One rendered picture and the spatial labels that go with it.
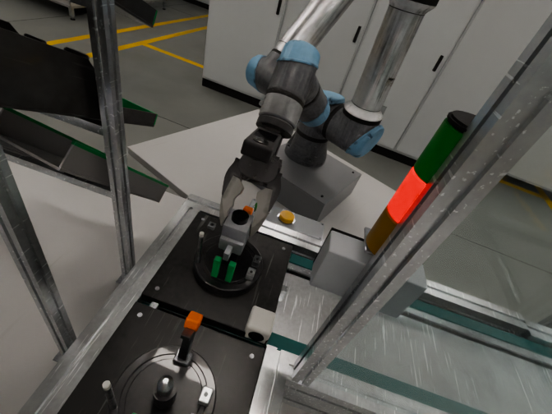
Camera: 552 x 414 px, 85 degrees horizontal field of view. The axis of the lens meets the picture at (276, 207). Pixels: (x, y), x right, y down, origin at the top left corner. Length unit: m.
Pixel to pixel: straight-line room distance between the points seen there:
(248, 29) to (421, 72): 1.79
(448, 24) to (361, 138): 2.57
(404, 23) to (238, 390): 0.81
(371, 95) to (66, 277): 0.84
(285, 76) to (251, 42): 3.05
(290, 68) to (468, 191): 0.40
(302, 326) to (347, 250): 0.34
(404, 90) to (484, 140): 3.23
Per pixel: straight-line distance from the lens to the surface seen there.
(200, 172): 1.04
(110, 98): 0.46
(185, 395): 0.51
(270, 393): 0.57
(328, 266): 0.37
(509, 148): 0.26
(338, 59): 3.42
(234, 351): 0.56
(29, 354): 0.71
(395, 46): 0.86
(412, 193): 0.30
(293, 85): 0.57
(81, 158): 0.51
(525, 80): 0.25
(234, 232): 0.53
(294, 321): 0.67
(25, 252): 0.44
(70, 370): 0.58
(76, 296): 0.75
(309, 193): 0.91
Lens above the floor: 1.48
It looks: 40 degrees down
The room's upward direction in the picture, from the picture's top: 19 degrees clockwise
